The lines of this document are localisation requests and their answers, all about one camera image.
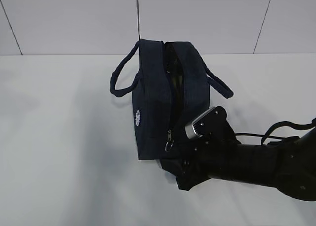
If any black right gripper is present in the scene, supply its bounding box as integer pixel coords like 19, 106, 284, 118
160, 127, 237, 190

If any silver zipper pull ring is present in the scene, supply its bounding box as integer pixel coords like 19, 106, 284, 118
163, 129, 175, 152

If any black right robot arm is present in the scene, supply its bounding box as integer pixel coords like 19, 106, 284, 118
160, 120, 316, 201

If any navy blue lunch bag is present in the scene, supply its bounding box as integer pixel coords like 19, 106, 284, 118
110, 39, 234, 160

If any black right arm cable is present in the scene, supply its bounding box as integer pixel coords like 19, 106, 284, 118
234, 121, 316, 145

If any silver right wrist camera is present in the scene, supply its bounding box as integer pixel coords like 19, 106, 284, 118
185, 106, 227, 139

